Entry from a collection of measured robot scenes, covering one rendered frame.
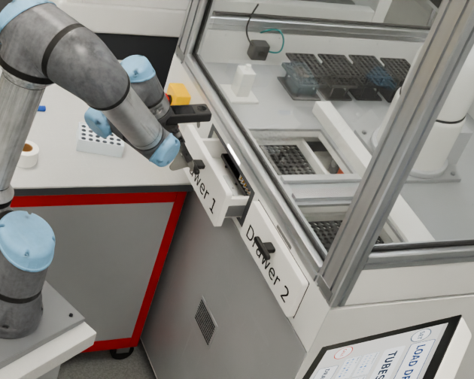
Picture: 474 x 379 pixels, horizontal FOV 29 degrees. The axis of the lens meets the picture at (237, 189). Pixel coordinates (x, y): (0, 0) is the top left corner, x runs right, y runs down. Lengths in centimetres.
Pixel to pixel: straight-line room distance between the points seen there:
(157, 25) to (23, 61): 137
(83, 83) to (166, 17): 140
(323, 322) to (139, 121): 60
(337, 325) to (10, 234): 74
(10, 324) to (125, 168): 71
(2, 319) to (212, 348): 78
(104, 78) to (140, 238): 101
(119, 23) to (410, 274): 138
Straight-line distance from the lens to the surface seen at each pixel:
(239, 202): 231
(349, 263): 194
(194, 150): 240
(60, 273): 263
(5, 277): 187
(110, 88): 170
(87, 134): 254
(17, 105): 178
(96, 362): 302
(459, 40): 168
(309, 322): 209
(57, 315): 204
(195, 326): 263
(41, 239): 186
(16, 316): 193
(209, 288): 253
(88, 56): 167
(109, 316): 282
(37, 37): 170
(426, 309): 221
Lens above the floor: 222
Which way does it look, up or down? 35 degrees down
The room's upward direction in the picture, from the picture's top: 20 degrees clockwise
